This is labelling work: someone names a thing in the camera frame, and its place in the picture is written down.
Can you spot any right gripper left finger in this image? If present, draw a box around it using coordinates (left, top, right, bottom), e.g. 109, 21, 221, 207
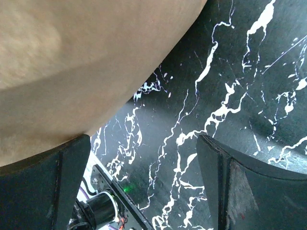
0, 135, 91, 230

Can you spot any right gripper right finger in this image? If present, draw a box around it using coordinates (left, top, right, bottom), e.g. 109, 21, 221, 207
197, 135, 307, 230

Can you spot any brown paper bag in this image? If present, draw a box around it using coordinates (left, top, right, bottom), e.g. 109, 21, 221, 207
0, 0, 206, 165

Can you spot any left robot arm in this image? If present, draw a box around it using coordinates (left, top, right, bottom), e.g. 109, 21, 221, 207
67, 190, 118, 230

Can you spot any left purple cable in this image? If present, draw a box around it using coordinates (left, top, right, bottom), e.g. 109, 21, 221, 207
79, 185, 88, 201

